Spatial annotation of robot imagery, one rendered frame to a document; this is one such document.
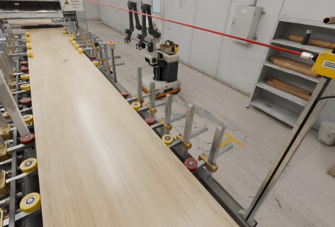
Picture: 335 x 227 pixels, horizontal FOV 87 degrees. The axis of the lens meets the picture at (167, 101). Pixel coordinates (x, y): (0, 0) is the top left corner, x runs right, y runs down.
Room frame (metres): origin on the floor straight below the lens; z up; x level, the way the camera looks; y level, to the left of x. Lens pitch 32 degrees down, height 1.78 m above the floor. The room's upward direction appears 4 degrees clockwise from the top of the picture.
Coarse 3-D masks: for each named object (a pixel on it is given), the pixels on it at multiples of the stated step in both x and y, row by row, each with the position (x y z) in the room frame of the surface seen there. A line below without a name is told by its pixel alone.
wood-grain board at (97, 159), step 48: (48, 48) 2.80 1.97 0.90; (48, 96) 1.37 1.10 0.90; (96, 96) 1.42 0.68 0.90; (48, 144) 0.79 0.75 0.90; (96, 144) 0.82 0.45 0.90; (144, 144) 0.85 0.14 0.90; (48, 192) 0.49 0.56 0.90; (96, 192) 0.50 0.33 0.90; (144, 192) 0.52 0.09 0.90; (192, 192) 0.53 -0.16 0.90
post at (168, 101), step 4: (168, 96) 1.15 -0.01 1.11; (168, 100) 1.15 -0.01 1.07; (168, 104) 1.15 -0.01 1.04; (168, 108) 1.15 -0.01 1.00; (168, 112) 1.15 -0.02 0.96; (168, 116) 1.15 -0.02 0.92; (168, 120) 1.16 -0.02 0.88; (164, 128) 1.17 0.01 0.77; (164, 132) 1.17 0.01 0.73; (168, 132) 1.16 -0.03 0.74
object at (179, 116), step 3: (180, 114) 1.32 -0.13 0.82; (183, 114) 1.33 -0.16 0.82; (174, 117) 1.27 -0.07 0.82; (177, 117) 1.27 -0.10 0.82; (180, 117) 1.29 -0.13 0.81; (183, 117) 1.31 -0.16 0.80; (171, 120) 1.23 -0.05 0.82; (174, 120) 1.25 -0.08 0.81; (159, 123) 1.17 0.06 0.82; (162, 123) 1.18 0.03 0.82; (153, 126) 1.13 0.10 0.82; (156, 126) 1.13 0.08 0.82; (159, 126) 1.15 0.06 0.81; (162, 126) 1.17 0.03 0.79; (153, 129) 1.11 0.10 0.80
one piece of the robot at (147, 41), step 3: (144, 39) 3.21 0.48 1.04; (147, 39) 3.11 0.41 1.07; (150, 39) 3.03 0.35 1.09; (144, 42) 3.02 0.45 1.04; (147, 42) 3.02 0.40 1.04; (150, 42) 3.03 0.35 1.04; (144, 45) 3.21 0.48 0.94; (147, 45) 2.97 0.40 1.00; (150, 45) 2.98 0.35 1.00; (153, 45) 3.04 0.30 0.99; (150, 48) 2.99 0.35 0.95; (150, 51) 2.99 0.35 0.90
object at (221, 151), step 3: (228, 144) 0.95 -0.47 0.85; (231, 144) 0.95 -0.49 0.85; (222, 147) 0.92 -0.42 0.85; (225, 147) 0.92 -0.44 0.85; (228, 147) 0.92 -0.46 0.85; (231, 147) 0.94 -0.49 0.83; (219, 150) 0.89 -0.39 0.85; (222, 150) 0.89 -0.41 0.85; (225, 150) 0.90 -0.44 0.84; (228, 150) 0.92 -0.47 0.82; (219, 153) 0.86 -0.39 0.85; (222, 153) 0.88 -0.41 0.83; (198, 162) 0.77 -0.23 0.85; (201, 162) 0.77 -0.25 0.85; (204, 162) 0.78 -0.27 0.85; (198, 165) 0.75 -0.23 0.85; (201, 165) 0.75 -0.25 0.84; (204, 165) 0.77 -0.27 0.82; (198, 168) 0.74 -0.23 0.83
